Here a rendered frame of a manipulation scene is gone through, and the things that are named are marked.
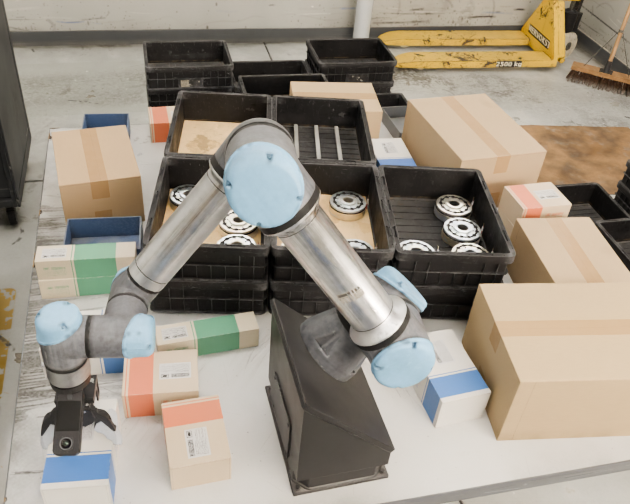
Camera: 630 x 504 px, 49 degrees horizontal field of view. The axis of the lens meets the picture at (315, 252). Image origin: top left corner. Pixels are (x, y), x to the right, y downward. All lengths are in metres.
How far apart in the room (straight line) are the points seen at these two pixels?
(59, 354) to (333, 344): 0.51
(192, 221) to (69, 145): 1.01
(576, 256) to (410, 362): 0.82
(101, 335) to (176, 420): 0.33
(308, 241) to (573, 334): 0.75
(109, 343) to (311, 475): 0.49
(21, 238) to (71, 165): 1.23
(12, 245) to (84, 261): 1.47
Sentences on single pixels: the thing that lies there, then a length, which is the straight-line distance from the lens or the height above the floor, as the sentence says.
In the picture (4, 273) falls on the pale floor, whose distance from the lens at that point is 3.11.
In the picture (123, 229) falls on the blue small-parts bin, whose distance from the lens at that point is 2.04.
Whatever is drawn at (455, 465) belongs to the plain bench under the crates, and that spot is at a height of 0.70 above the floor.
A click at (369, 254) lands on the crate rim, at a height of 0.92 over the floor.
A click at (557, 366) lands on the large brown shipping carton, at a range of 1.55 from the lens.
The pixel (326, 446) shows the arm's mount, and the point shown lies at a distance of 1.36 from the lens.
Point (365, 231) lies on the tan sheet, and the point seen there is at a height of 0.83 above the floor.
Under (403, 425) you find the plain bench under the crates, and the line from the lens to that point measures 1.60.
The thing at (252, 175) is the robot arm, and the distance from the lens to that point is 1.01.
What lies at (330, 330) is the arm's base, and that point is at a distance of 1.37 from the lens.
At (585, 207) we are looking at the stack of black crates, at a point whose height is 0.27.
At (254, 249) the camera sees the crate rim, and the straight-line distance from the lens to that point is 1.63.
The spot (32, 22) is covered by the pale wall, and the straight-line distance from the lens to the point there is 5.06.
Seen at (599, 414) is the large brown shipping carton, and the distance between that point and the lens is 1.66.
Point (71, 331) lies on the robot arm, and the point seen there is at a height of 1.10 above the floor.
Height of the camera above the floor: 1.95
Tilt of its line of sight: 39 degrees down
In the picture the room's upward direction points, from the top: 6 degrees clockwise
